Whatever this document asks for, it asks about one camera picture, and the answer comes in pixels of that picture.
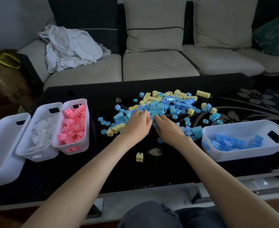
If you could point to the person's left hand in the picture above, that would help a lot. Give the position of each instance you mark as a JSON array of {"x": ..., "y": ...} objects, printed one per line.
[{"x": 137, "y": 128}]

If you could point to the person's right hand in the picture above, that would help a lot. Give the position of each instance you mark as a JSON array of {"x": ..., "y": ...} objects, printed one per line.
[{"x": 171, "y": 131}]

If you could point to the pile of colorful blocks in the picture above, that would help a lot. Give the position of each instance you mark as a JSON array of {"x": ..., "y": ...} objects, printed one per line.
[{"x": 170, "y": 102}]

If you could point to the pile of white blocks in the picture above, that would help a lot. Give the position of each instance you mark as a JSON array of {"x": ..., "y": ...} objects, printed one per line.
[{"x": 43, "y": 135}]

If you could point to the person's left forearm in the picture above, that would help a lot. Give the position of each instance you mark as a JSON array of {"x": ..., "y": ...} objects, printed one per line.
[{"x": 82, "y": 185}]

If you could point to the person's right forearm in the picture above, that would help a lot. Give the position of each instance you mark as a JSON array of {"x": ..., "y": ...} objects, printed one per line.
[{"x": 232, "y": 187}]

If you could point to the person's left leg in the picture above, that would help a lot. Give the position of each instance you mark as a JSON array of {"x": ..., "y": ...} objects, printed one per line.
[{"x": 149, "y": 216}]

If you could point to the person's leg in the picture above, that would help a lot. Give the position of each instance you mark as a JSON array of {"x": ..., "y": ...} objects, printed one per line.
[
  {"x": 149, "y": 216},
  {"x": 201, "y": 218}
]

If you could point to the person's right leg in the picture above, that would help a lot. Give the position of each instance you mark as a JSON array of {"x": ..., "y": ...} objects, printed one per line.
[{"x": 201, "y": 218}]

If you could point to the black glass coffee table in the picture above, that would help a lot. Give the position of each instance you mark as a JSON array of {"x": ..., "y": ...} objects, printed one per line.
[{"x": 168, "y": 173}]

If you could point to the grey sofa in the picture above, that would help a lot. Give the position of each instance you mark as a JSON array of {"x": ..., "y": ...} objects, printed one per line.
[{"x": 158, "y": 66}]

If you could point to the beige back cushion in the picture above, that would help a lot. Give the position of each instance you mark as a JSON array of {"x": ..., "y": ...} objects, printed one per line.
[
  {"x": 153, "y": 37},
  {"x": 225, "y": 23}
]

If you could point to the crumpled white cloth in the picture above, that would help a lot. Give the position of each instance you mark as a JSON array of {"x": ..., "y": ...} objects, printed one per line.
[{"x": 73, "y": 47}]

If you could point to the dark back cushion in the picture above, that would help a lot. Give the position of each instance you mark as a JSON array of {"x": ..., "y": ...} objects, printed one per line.
[{"x": 87, "y": 11}]

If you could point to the glossy brown shopping bag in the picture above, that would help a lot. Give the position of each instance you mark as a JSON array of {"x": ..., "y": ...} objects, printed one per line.
[{"x": 8, "y": 85}]

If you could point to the teal patterned cushion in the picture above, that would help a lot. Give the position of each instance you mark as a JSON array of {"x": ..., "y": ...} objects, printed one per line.
[{"x": 275, "y": 35}]

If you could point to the yellow bag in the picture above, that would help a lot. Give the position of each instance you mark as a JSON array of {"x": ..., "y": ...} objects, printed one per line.
[{"x": 4, "y": 60}]

